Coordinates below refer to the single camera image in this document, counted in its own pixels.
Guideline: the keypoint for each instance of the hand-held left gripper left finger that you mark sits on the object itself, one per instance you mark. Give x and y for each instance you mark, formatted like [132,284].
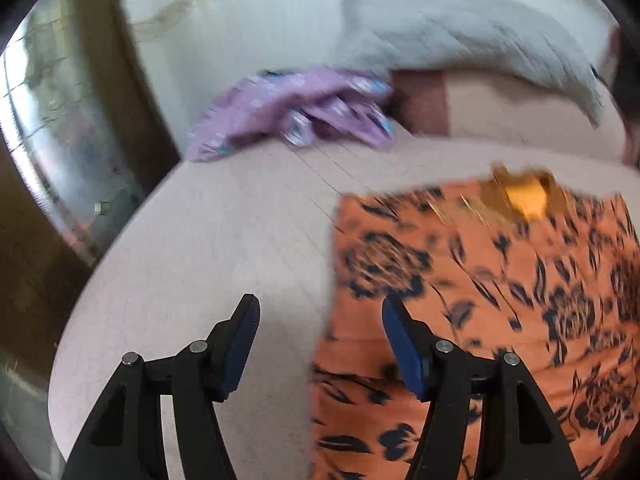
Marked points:
[239,360]

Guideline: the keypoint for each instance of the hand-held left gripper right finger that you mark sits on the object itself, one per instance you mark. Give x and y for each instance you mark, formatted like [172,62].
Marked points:
[406,360]

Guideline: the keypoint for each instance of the orange black floral garment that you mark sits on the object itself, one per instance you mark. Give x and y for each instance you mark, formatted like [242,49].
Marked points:
[500,280]

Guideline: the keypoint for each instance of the purple printed garment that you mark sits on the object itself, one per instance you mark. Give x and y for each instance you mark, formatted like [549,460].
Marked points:
[280,105]

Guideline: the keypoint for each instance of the wooden glass-panel door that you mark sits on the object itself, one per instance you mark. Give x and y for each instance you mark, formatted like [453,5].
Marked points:
[60,110]

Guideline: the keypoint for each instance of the grey quilted blanket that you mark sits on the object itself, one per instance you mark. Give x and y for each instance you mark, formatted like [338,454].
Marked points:
[450,30]

